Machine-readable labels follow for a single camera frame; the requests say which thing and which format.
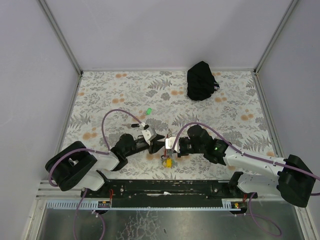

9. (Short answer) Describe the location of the red-handled metal key organizer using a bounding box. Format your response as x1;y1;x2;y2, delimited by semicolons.
163;129;174;160

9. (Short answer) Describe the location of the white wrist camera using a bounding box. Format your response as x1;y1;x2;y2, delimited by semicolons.
141;127;157;146
164;137;180;153

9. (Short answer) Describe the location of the purple right floor cable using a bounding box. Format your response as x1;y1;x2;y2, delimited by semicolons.
234;191;283;237

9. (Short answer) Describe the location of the black folded cloth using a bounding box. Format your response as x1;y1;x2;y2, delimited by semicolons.
187;61;220;101

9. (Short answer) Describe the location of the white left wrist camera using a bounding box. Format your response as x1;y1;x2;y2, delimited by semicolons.
141;127;157;146

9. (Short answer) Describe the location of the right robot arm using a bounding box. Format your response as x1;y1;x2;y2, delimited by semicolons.
167;122;319;208

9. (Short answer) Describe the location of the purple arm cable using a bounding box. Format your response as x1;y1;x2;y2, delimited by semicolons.
172;122;320;196
47;109;150;187

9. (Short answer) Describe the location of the white slotted cable duct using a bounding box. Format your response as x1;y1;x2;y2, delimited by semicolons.
45;198;247;214

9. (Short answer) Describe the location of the purple left floor cable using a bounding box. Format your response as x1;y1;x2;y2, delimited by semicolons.
73;188;106;240

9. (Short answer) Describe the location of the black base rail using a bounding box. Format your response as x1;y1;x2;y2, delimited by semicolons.
81;172;257;203

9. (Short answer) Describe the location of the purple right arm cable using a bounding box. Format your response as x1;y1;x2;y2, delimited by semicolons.
172;122;320;196

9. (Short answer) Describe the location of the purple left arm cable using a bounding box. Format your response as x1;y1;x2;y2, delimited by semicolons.
47;109;150;187

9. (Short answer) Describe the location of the green key tag with key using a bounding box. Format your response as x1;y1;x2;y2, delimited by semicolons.
145;108;152;115

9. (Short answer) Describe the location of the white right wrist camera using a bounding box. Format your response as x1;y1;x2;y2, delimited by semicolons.
164;137;180;153

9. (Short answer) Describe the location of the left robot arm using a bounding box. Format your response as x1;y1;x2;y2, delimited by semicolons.
45;130;165;192

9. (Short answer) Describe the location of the purple floor cable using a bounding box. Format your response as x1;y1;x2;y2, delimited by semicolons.
234;191;283;237
73;188;106;240

